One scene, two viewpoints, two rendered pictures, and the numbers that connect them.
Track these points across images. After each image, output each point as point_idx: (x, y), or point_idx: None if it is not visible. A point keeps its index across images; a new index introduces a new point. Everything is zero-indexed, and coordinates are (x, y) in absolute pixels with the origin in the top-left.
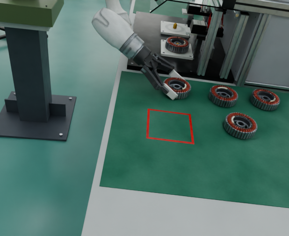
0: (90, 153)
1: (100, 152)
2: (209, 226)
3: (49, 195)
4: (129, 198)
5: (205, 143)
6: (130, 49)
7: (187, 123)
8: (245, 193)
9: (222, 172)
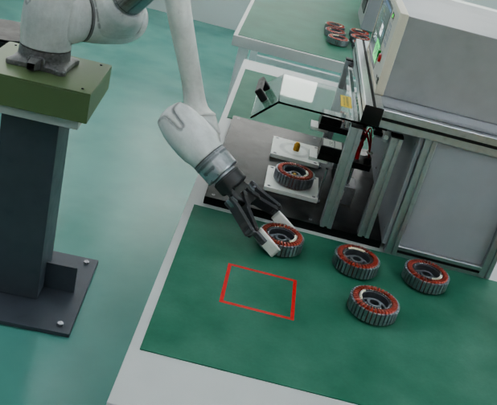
0: (112, 366)
1: (146, 308)
2: None
3: None
4: (182, 370)
5: (311, 321)
6: (212, 169)
7: (288, 292)
8: (358, 392)
9: (329, 362)
